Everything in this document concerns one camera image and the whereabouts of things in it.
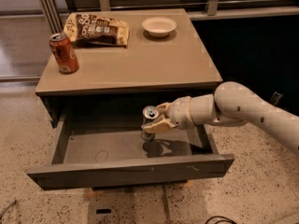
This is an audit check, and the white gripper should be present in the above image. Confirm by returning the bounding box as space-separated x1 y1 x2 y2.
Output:
141 96 193 134

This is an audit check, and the silver blue redbull can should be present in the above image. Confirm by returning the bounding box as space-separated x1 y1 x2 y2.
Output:
141 105 160 141

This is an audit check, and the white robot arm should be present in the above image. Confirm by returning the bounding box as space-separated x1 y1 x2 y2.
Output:
142 81 299 155

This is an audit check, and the grey drawer cabinet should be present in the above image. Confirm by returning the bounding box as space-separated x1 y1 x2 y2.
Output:
34 8 223 129

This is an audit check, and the open grey top drawer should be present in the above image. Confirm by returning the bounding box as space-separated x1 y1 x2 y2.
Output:
26 109 235 190

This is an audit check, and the red soda can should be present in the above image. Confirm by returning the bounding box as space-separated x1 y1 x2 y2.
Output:
50 33 79 74

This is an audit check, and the white paper bowl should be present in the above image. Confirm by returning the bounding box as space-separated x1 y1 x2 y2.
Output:
142 17 177 38

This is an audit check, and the brown chip bag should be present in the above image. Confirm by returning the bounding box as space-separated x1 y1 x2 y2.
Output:
64 13 130 47

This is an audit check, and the black cable on floor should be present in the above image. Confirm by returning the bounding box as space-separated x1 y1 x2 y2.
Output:
204 215 238 224

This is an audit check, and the grey cable on floor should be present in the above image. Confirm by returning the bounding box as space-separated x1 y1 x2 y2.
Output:
0 199 17 219

